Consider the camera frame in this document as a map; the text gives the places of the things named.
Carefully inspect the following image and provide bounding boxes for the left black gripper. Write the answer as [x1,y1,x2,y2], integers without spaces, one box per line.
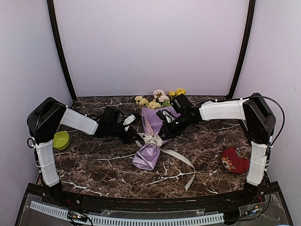
[109,123,141,144]

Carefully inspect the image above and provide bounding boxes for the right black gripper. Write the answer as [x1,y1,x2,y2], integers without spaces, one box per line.
[157,113,193,140]

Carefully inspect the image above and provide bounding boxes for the yellow fuzzy poppy stem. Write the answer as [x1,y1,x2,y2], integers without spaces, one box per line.
[168,88,186,97]

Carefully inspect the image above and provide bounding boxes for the pink rose flower stem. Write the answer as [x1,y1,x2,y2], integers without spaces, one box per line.
[153,89,171,107]

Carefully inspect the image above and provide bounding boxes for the white ribbon strap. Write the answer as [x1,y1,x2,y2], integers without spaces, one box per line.
[135,132,196,192]

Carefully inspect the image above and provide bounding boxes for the pink purple wrapping paper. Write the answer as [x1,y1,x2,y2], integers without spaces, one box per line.
[132,107,191,170]

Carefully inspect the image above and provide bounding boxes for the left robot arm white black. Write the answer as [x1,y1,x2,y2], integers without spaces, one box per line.
[27,97,140,187]

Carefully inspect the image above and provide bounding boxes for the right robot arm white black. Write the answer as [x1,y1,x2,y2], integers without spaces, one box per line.
[157,93,276,186]

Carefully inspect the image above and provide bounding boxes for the lime green bowl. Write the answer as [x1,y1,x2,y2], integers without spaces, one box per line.
[53,131,70,150]

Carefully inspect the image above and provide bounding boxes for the red floral dish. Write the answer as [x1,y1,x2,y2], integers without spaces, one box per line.
[221,147,250,174]

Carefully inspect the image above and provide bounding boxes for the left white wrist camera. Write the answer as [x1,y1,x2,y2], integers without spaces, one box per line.
[123,113,141,131]

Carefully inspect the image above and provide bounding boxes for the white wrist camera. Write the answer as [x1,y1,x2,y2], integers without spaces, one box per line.
[123,113,141,131]
[156,109,176,123]

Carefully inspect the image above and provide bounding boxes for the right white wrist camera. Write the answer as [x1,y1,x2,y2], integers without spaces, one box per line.
[156,109,176,123]

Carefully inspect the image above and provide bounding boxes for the black front table rail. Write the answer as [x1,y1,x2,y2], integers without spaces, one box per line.
[50,188,246,212]

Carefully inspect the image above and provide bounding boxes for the white slotted cable duct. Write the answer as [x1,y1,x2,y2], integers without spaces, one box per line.
[29,201,224,226]

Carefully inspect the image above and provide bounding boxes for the right black frame post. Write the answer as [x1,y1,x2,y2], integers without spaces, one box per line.
[226,0,256,99]

